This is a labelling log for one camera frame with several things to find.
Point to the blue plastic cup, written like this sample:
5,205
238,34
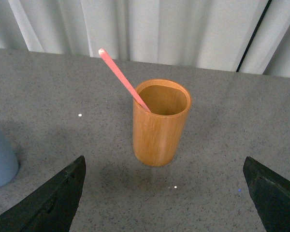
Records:
8,162

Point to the pink chopstick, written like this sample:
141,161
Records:
118,73

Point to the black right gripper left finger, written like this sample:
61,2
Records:
51,207

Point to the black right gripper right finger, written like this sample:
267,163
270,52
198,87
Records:
270,193

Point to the bamboo chopstick holder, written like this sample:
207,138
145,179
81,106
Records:
157,132

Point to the white curtain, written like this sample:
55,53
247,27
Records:
248,36

